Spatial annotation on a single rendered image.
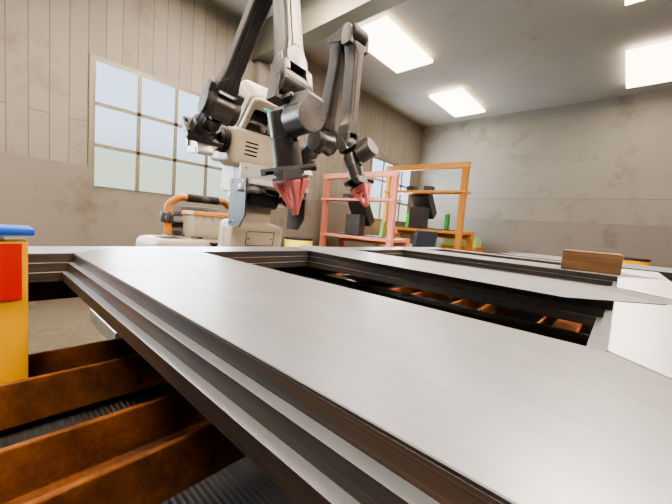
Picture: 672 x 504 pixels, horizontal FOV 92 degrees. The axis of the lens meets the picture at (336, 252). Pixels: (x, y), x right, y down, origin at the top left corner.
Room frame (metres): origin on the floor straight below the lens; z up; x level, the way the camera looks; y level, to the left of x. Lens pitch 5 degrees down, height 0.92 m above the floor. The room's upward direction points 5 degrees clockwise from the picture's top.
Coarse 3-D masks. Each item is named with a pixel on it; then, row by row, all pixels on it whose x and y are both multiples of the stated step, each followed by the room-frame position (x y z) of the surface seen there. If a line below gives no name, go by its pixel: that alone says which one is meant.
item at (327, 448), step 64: (64, 256) 0.43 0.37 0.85; (256, 256) 0.66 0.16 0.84; (320, 256) 0.75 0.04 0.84; (448, 256) 1.00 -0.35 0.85; (128, 320) 0.26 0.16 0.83; (576, 320) 0.41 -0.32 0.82; (192, 384) 0.17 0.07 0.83; (256, 384) 0.15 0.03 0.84; (256, 448) 0.13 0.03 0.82; (320, 448) 0.11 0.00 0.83; (384, 448) 0.10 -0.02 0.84
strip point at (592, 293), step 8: (584, 288) 0.49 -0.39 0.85; (592, 288) 0.50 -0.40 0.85; (568, 296) 0.40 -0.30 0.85; (576, 296) 0.41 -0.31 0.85; (584, 296) 0.41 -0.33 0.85; (592, 296) 0.42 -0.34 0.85; (600, 296) 0.42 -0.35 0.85; (608, 296) 0.43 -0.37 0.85; (616, 296) 0.43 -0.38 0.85; (624, 296) 0.44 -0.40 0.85; (632, 296) 0.44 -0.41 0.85; (664, 304) 0.39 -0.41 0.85
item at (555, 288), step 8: (520, 280) 0.53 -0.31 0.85; (528, 280) 0.53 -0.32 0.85; (536, 280) 0.54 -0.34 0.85; (544, 280) 0.55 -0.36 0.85; (520, 288) 0.44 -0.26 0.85; (528, 288) 0.45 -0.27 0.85; (536, 288) 0.45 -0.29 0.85; (544, 288) 0.46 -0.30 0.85; (552, 288) 0.46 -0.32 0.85; (560, 288) 0.47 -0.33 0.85; (568, 288) 0.48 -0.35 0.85; (576, 288) 0.48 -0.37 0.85; (560, 296) 0.40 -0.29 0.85
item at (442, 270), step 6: (420, 270) 0.55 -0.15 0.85; (426, 270) 0.56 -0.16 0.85; (432, 270) 0.57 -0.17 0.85; (438, 270) 0.58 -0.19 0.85; (444, 270) 0.58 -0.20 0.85; (450, 270) 0.59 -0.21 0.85; (456, 270) 0.60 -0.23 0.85; (462, 270) 0.61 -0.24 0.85; (468, 270) 0.62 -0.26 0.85; (474, 270) 0.62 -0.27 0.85; (480, 270) 0.63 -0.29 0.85; (486, 270) 0.64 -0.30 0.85
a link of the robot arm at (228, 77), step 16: (256, 0) 0.87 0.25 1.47; (272, 0) 0.88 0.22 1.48; (256, 16) 0.88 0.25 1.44; (240, 32) 0.89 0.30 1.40; (256, 32) 0.90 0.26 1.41; (240, 48) 0.91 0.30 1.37; (224, 64) 0.94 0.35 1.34; (240, 64) 0.92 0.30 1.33; (208, 80) 0.94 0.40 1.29; (224, 80) 0.93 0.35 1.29; (240, 80) 0.95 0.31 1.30; (208, 96) 0.92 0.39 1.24; (240, 96) 0.98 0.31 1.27; (208, 112) 0.95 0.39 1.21; (240, 112) 0.99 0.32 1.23
